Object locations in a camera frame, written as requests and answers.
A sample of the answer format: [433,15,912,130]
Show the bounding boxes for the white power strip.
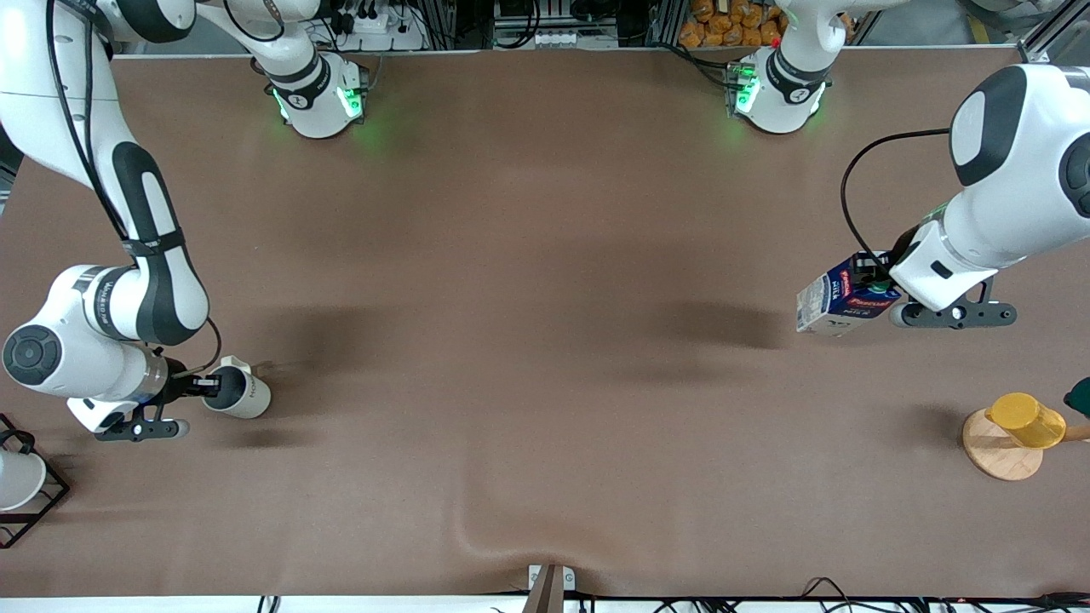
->
[336,0,427,50]

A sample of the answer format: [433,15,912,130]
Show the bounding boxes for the blue milk carton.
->
[796,255,902,337]

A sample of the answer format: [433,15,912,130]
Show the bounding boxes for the orange snack bags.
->
[679,0,784,48]

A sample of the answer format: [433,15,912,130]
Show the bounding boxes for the black wire rack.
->
[0,413,71,550]

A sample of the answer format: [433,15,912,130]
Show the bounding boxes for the metal table clamp bracket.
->
[521,564,578,613]

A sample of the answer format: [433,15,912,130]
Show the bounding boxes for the round wooden mug stand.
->
[962,407,1090,482]

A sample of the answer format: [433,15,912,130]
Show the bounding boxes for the cream ribbed mug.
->
[201,356,273,420]

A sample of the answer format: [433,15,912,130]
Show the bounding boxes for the black cable bundle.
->
[800,577,1090,613]

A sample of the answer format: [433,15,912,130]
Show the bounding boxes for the brown table cloth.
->
[0,47,1090,597]

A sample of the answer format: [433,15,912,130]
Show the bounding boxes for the white cup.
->
[0,449,48,512]

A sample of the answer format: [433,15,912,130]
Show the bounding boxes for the yellow cup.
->
[985,392,1067,450]

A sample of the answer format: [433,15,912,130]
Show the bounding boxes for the aluminium frame profile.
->
[1018,17,1090,69]

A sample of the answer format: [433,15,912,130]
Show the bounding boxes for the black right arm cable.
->
[47,0,224,377]

